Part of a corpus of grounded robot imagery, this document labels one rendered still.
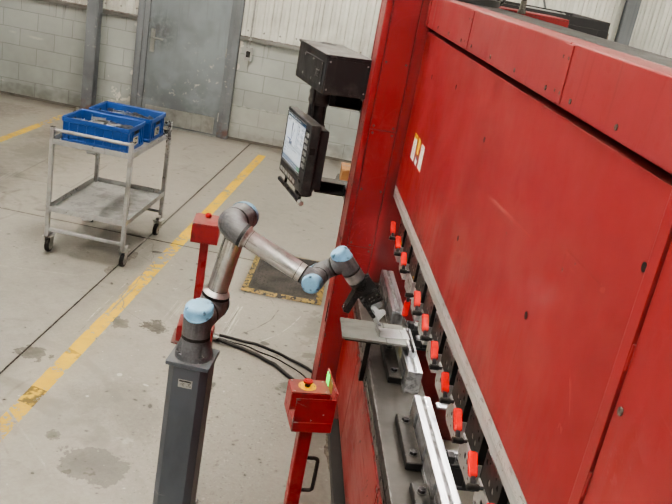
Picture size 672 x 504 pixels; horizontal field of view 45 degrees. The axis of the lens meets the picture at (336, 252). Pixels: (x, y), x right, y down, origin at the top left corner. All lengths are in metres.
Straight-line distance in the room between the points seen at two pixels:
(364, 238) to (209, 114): 6.58
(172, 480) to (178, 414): 0.32
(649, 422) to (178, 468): 2.84
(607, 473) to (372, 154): 3.09
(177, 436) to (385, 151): 1.64
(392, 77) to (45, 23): 7.68
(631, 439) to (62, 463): 3.36
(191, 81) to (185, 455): 7.42
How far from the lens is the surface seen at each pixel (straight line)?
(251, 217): 3.19
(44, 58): 11.14
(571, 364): 1.63
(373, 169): 3.96
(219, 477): 4.02
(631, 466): 0.94
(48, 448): 4.15
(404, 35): 3.86
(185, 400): 3.39
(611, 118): 1.61
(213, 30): 10.31
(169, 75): 10.52
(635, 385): 0.94
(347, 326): 3.30
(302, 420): 3.17
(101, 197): 6.58
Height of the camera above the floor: 2.38
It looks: 20 degrees down
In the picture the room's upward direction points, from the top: 11 degrees clockwise
